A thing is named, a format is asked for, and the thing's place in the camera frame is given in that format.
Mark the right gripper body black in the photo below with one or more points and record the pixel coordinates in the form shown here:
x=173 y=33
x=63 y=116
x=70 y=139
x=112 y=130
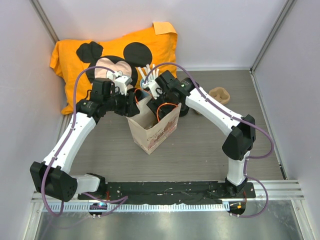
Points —
x=163 y=103

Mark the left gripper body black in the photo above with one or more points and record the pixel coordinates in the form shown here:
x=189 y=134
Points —
x=120 y=104

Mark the paper takeout bag orange handles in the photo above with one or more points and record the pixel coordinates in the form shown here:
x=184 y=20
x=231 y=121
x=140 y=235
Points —
x=146 y=131

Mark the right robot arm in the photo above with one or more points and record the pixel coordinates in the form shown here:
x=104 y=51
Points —
x=239 y=130

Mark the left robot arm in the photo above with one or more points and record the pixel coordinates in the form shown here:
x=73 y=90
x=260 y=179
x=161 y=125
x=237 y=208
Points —
x=51 y=176

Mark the black cup stack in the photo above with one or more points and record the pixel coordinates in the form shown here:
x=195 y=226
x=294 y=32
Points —
x=141 y=94

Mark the blue cup straw holder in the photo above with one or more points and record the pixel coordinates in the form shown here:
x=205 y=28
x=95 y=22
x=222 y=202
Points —
x=144 y=84

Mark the orange Mickey Mouse pillow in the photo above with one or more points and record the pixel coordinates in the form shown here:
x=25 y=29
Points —
x=79 y=62

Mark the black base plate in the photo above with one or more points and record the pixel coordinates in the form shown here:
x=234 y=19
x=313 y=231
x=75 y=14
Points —
x=175 y=192

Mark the aluminium rail frame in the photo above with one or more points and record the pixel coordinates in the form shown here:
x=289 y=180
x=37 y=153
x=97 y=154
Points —
x=266 y=192

